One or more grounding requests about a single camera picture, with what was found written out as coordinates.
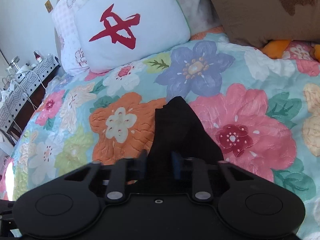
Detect black garment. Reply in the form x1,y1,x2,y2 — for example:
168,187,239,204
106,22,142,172
145,96,223,193

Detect floral quilt bedspread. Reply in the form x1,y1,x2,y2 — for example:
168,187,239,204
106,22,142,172
1,29,319,239

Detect patterned bedside table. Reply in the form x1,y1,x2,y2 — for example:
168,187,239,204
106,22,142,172
1,55,60,139

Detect white pillow red character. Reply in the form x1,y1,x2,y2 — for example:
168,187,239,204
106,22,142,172
74,0,190,73

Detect orange black plush toy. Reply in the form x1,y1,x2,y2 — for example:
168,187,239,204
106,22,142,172
260,40,319,62

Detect pink floral pillow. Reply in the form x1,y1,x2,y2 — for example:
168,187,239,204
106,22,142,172
52,0,221,76

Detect brown cushion with emblem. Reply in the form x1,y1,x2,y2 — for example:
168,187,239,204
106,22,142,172
211,0,319,48

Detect small wall sticker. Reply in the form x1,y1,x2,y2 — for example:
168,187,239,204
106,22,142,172
44,0,53,13

